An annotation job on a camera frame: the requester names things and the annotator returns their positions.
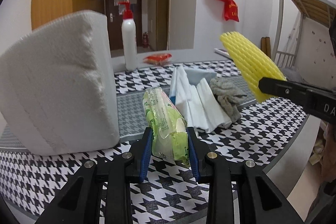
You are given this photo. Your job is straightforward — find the green tissue pack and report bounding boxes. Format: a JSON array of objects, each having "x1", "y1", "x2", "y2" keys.
[{"x1": 142, "y1": 87, "x2": 190, "y2": 168}]

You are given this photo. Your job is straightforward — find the grey cloth rag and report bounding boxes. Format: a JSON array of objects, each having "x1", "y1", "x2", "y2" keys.
[{"x1": 210, "y1": 77, "x2": 247, "y2": 123}]

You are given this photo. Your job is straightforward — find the yellow foam net sleeve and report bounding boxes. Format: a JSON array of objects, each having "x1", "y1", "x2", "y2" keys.
[{"x1": 220, "y1": 31, "x2": 286, "y2": 103}]

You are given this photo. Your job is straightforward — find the red snack packet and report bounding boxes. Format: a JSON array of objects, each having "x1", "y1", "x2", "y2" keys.
[{"x1": 143, "y1": 53, "x2": 172, "y2": 65}]

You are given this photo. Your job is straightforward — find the wooden planks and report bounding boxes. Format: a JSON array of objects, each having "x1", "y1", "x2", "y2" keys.
[{"x1": 261, "y1": 37, "x2": 271, "y2": 58}]

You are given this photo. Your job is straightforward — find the white styrofoam box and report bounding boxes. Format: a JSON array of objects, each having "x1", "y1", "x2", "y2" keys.
[{"x1": 1, "y1": 10, "x2": 120, "y2": 156}]

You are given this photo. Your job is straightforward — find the red fire extinguisher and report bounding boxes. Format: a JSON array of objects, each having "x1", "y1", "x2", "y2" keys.
[{"x1": 142, "y1": 32, "x2": 149, "y2": 48}]

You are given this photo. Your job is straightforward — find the metal bunk bed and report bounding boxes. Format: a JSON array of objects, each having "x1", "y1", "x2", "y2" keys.
[{"x1": 272, "y1": 0, "x2": 335, "y2": 68}]

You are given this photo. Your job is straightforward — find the white pump bottle red cap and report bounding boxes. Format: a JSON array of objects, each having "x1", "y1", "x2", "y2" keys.
[{"x1": 118, "y1": 1, "x2": 138, "y2": 71}]

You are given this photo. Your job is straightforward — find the houndstooth table mat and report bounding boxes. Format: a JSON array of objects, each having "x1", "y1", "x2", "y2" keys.
[{"x1": 1, "y1": 64, "x2": 306, "y2": 223}]

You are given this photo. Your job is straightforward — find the dark brown door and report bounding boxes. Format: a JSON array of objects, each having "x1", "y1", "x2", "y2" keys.
[{"x1": 105, "y1": 0, "x2": 142, "y2": 51}]

